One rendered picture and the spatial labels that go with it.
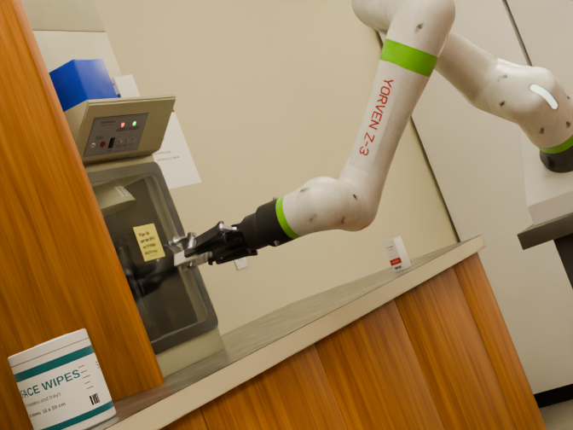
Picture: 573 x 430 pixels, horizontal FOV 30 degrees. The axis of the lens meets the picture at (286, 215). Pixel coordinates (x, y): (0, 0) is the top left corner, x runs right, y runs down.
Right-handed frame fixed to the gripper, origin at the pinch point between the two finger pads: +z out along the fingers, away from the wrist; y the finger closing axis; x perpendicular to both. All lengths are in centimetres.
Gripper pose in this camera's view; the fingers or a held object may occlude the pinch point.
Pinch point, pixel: (190, 258)
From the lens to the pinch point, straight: 233.4
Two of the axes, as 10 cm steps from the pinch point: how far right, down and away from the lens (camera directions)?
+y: -5.8, -4.2, -7.0
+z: -8.1, 3.4, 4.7
